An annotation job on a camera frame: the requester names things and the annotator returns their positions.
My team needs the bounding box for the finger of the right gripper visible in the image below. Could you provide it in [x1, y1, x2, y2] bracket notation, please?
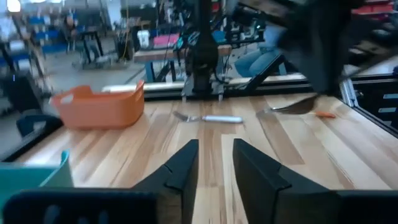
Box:
[298, 58, 321, 94]
[320, 60, 343, 94]

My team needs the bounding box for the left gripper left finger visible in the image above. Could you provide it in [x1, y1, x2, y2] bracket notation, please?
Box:
[132, 139, 200, 224]

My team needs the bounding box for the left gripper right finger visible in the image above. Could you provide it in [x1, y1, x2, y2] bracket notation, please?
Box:
[232, 138, 340, 224]

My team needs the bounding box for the orange-handled fork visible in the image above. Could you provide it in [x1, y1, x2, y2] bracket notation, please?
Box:
[255, 106, 338, 119]

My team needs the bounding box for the white-handled fork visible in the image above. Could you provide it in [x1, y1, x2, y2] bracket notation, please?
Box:
[172, 111, 244, 124]

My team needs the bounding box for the black drawer cabinet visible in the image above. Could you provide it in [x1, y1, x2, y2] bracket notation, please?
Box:
[351, 73, 398, 138]

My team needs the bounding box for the person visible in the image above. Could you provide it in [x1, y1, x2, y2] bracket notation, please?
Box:
[233, 24, 289, 78]

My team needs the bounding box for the red storage box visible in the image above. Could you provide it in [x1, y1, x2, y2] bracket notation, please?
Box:
[351, 2, 398, 16]

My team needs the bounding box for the red-orange plastic bin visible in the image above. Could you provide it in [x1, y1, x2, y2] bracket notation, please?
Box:
[50, 80, 146, 131]

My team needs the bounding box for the pink box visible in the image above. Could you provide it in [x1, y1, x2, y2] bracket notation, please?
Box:
[153, 33, 180, 48]

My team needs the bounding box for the white container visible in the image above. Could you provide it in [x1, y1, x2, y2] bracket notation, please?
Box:
[136, 29, 150, 49]

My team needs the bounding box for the green plastic bin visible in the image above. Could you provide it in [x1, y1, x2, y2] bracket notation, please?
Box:
[0, 150, 75, 215]

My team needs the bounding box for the small black table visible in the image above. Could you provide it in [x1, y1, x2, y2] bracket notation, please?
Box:
[79, 29, 105, 65]

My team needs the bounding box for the black case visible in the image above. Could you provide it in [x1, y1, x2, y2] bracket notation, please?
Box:
[0, 73, 43, 114]

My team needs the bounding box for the blue chair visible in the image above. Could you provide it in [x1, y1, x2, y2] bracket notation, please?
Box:
[27, 15, 78, 56]

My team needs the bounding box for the silver bracket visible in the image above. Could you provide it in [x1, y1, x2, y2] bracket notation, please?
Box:
[339, 77, 357, 110]

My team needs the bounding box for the yellow hanging cable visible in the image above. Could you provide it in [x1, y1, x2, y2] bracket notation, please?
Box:
[123, 0, 130, 60]

